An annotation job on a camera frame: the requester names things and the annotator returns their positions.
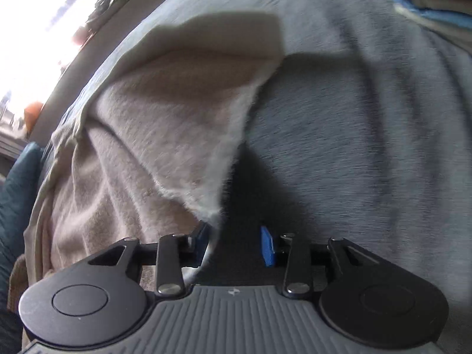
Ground blue striped cloth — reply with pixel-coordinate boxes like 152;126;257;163
381;0;472;34

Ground teal pillow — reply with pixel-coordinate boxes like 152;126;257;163
0;142;45;354

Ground window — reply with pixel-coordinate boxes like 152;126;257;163
0;0;130;144

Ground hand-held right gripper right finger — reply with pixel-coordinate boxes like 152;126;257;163
260;225;382;299

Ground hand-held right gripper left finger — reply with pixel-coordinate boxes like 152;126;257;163
88;220;212;299

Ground grey fleece blanket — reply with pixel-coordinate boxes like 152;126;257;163
37;0;472;354

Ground beige white houndstooth cardigan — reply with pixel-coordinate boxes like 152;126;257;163
9;12;284;347

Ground orange object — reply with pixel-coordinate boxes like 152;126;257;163
23;100;44;133

